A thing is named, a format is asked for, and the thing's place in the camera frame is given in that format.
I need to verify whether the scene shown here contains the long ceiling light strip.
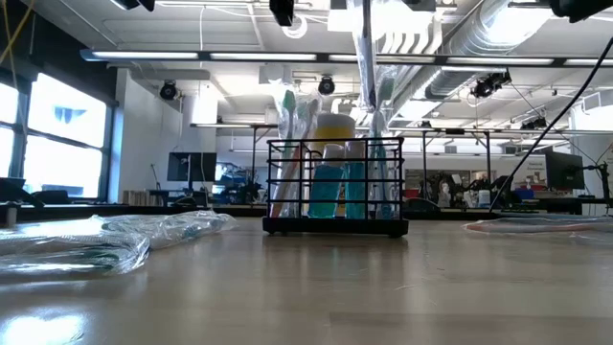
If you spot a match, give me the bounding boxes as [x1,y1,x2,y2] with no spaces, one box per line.
[79,49,613,67]

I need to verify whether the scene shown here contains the yellow hanging cord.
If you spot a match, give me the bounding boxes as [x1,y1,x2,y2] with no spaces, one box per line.
[0,0,37,92]

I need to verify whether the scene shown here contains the black ceiling camera rig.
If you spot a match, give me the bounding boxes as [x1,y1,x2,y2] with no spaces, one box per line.
[471,70,512,100]

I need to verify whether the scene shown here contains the white ceiling light panel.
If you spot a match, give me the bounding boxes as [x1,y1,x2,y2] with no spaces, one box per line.
[328,7,435,35]

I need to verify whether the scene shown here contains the blue mouthwash bottle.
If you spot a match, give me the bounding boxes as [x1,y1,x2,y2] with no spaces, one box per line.
[343,140,368,220]
[307,143,346,219]

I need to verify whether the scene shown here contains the black chair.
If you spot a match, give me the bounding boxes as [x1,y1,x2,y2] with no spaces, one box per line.
[33,190,71,206]

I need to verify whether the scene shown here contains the black computer monitor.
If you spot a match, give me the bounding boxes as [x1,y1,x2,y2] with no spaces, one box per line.
[166,151,218,183]
[544,151,586,192]

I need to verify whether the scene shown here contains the white cable coil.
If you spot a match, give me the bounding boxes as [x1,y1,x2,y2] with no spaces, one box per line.
[286,12,309,40]

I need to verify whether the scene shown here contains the large bright window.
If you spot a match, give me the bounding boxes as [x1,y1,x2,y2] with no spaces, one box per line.
[0,71,116,202]

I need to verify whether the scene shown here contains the black metal gantry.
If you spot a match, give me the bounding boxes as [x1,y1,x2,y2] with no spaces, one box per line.
[190,123,298,193]
[377,126,613,202]

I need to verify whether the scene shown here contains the silver ventilation duct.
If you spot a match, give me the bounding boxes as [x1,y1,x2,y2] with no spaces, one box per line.
[356,0,561,114]

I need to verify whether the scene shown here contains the black cable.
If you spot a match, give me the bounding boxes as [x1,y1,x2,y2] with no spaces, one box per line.
[488,37,613,213]

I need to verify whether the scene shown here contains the white wall poster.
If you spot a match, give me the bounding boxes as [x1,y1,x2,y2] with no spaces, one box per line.
[514,157,547,189]

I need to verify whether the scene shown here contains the black wire caddy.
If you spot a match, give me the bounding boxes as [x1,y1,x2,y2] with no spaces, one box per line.
[261,136,410,240]

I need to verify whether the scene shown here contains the wooden crates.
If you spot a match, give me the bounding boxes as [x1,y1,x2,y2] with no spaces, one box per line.
[122,190,169,206]

